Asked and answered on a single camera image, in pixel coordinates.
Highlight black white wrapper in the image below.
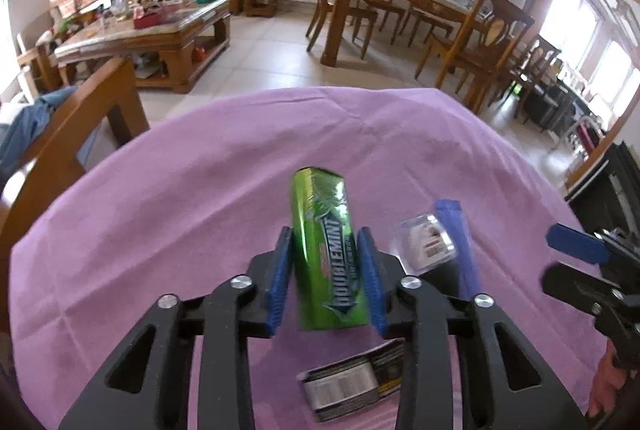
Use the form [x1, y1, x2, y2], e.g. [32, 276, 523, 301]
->
[297, 339, 406, 423]

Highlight black low table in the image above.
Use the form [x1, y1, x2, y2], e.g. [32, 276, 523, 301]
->
[522, 75, 576, 131]

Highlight blue jeans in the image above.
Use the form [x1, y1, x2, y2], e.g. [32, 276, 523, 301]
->
[0, 85, 78, 183]

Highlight wooden sofa frame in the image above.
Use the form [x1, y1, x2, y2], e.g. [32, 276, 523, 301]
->
[0, 57, 151, 326]

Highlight person's right hand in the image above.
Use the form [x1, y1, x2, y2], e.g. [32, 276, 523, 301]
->
[587, 340, 636, 418]

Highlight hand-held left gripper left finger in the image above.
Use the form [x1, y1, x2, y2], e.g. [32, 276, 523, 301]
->
[57, 226, 294, 430]

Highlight green chewing gum pack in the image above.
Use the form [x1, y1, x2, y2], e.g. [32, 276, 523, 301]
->
[291, 166, 372, 331]

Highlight blue flat packet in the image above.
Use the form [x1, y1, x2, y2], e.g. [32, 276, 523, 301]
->
[434, 199, 482, 301]

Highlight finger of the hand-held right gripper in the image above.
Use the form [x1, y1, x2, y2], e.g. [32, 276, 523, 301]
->
[546, 224, 640, 263]
[542, 262, 627, 316]

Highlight clear plastic small box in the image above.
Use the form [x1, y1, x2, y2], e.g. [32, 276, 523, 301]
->
[391, 213, 457, 275]

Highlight purple tablecloth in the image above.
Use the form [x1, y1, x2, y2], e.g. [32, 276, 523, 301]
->
[9, 86, 608, 430]

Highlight black upright piano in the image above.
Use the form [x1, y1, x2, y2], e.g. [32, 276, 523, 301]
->
[567, 140, 640, 241]

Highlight red box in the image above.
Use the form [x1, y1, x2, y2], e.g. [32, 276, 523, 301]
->
[132, 7, 177, 30]

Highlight wooden coffee table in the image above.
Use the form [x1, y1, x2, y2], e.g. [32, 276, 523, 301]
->
[54, 0, 233, 95]

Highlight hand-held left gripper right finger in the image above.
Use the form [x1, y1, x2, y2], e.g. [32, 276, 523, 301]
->
[356, 227, 586, 430]

